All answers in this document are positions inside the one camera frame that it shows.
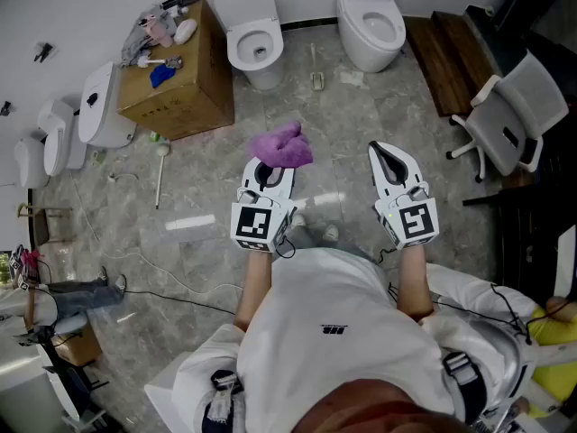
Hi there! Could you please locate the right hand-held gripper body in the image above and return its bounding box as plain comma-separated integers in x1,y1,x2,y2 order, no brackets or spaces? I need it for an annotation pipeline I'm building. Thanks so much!
372,181,441,251

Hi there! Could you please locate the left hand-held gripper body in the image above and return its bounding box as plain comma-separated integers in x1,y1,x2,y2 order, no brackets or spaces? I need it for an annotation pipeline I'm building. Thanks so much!
230,186,298,254

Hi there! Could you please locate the purple cloth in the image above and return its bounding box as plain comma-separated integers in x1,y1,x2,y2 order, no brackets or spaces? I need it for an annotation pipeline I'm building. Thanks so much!
249,121,314,170

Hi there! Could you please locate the pale green toilet brush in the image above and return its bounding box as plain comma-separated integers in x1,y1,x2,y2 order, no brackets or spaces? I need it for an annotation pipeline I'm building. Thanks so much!
309,42,326,91

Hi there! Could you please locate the person's right forearm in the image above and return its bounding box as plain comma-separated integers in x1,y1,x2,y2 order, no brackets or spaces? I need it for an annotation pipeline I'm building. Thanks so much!
395,244,436,320

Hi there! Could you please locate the person's left forearm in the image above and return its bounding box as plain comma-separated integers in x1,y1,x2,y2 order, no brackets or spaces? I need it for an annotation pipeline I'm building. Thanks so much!
233,249,275,332

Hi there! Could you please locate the white toilet with open lid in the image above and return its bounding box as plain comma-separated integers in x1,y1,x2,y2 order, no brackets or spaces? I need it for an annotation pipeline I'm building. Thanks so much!
210,0,286,91

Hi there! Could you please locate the white smart toilet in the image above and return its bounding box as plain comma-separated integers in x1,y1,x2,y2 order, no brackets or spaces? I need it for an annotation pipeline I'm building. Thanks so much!
335,0,408,74

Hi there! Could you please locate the white short brush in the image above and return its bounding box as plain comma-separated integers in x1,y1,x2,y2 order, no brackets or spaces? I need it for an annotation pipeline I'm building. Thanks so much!
133,53,169,69

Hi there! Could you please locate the white toilet tank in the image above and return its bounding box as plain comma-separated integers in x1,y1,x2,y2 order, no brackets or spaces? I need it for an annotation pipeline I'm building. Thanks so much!
78,60,138,149

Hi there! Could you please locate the white toilet with closed lid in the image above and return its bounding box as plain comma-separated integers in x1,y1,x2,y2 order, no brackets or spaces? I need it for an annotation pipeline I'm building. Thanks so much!
13,136,50,189
36,98,87,178

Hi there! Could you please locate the person's white shirt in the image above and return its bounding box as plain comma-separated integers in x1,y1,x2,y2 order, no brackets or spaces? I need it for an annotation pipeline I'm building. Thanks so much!
170,246,549,433

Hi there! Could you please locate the large cardboard box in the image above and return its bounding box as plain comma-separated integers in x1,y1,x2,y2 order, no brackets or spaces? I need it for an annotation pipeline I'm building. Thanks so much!
115,0,236,143

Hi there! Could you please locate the dark wooden step bench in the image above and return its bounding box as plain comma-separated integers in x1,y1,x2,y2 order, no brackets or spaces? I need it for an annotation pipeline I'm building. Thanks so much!
402,10,499,117

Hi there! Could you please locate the dark cabinet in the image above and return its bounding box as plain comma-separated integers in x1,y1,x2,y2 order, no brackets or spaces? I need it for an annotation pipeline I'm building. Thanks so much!
463,142,577,299

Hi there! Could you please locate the white grey office chair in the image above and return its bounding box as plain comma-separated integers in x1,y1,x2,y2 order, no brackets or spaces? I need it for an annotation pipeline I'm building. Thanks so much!
444,48,570,184

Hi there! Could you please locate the blue cloth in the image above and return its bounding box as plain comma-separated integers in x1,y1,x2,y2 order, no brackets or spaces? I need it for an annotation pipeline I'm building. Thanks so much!
149,64,177,89

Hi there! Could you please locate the white pouch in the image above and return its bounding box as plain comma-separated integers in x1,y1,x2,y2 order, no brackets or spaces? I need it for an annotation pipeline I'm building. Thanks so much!
172,17,199,46

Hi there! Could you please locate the pink bottle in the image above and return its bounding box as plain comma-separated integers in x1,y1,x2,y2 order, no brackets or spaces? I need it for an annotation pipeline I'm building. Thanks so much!
139,12,175,49

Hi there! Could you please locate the grey cloth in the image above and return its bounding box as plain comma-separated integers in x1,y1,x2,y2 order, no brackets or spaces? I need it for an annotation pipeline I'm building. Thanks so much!
119,15,157,68

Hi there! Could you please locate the small cardboard box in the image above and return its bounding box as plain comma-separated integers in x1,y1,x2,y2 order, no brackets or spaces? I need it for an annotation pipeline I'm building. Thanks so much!
50,326,104,368

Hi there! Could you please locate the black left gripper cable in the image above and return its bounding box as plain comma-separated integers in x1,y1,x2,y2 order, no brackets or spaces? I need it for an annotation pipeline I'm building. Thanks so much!
275,235,297,260

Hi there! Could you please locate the black floor cable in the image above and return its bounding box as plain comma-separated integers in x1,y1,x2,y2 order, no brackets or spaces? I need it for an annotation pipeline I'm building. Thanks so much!
124,289,238,318

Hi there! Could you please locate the white floor cable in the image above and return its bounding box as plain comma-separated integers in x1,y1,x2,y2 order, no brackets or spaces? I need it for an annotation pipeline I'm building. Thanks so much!
71,173,244,295

